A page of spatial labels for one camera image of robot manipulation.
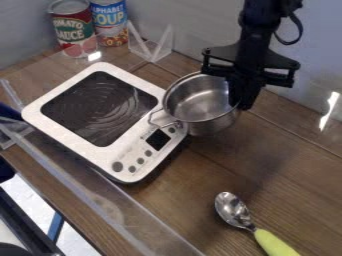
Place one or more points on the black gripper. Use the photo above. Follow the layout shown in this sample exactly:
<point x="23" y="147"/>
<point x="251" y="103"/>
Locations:
<point x="225" y="60"/>

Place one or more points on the silver pot with handles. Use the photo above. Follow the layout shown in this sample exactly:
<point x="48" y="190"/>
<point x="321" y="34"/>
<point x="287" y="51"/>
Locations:
<point x="195" y="102"/>

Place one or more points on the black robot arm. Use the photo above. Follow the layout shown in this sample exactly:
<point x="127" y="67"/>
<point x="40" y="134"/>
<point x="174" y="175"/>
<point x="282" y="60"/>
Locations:
<point x="259" y="20"/>

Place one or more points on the white and black stove top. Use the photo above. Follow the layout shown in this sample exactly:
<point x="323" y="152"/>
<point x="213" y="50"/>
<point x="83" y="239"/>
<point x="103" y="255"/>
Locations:
<point x="104" y="115"/>

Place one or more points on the alphabet soup can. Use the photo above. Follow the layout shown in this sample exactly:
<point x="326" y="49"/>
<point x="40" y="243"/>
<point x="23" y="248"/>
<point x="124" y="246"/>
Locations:
<point x="110" y="20"/>

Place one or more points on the tomato sauce can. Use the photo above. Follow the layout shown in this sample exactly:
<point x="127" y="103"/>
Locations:
<point x="74" y="27"/>

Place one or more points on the clear acrylic front barrier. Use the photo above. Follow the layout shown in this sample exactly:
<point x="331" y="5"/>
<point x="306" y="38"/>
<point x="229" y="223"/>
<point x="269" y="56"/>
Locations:
<point x="114" y="222"/>

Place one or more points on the clear acrylic corner bracket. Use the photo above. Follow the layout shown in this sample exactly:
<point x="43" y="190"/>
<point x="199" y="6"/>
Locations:
<point x="152" y="51"/>

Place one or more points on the spoon with green handle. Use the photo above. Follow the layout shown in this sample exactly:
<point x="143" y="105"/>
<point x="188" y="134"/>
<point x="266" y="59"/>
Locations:
<point x="234" y="213"/>

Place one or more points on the black metal table frame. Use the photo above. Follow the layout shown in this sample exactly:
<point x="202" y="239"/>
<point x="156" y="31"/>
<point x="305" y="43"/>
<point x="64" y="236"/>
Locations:
<point x="35" y="242"/>

